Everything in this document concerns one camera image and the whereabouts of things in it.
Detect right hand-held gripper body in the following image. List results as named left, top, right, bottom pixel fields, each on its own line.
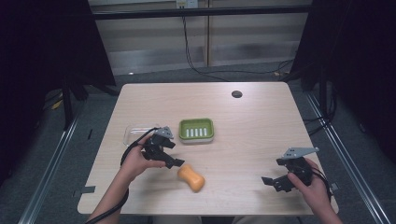
left=276, top=147, right=320, bottom=189

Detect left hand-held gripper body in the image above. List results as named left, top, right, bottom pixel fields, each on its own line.
left=141, top=125, right=176, bottom=162

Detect orange bread roll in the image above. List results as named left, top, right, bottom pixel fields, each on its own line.
left=177, top=163, right=206, bottom=193

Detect person's left hand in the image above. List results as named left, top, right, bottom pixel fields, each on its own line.
left=120, top=133, right=166, bottom=183

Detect person's right hand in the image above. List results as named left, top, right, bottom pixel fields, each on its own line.
left=287, top=158, right=332, bottom=217

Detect green soap dish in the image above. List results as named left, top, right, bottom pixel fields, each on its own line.
left=177, top=118, right=216, bottom=145

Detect black curtain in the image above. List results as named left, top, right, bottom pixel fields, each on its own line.
left=288, top=0, right=396, bottom=162
left=0, top=0, right=118, bottom=188

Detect black horizontal bar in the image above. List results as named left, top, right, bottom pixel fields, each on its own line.
left=92, top=4, right=312, bottom=21

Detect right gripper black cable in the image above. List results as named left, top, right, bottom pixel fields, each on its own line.
left=310, top=167, right=332, bottom=202

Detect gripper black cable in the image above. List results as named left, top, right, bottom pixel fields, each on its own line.
left=310, top=167, right=332, bottom=202
left=84, top=126, right=161, bottom=224

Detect metal floor rail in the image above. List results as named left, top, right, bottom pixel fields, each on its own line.
left=17, top=116, right=80, bottom=224
left=304, top=91, right=394, bottom=224

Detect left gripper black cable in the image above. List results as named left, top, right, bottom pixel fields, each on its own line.
left=84, top=126, right=161, bottom=224

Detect black wall cable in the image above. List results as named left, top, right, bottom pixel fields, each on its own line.
left=180, top=7, right=294, bottom=82

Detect white wall outlet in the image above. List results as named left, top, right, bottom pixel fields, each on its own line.
left=176, top=0, right=200, bottom=9

